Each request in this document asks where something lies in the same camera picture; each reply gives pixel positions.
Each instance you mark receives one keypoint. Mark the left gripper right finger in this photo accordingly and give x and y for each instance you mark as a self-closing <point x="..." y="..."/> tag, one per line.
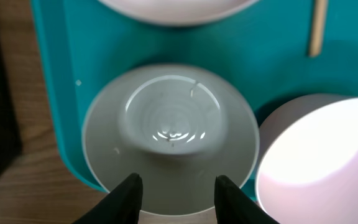
<point x="232" y="206"/>

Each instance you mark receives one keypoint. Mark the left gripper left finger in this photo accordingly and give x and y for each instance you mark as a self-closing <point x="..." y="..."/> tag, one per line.
<point x="121" y="206"/>

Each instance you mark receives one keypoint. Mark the pink bowl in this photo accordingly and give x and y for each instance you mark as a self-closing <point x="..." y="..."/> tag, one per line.
<point x="307" y="171"/>

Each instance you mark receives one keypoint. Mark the grey bowl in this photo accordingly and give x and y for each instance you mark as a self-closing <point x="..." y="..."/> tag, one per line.
<point x="178" y="127"/>

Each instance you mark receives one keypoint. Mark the white round plate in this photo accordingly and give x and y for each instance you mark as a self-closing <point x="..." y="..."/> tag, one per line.
<point x="178" y="13"/>

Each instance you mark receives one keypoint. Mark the wooden chopstick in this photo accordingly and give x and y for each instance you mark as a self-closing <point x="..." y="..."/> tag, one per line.
<point x="318" y="22"/>

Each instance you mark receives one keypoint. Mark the teal plastic serving tray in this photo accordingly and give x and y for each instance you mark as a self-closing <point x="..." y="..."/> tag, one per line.
<point x="262" y="51"/>

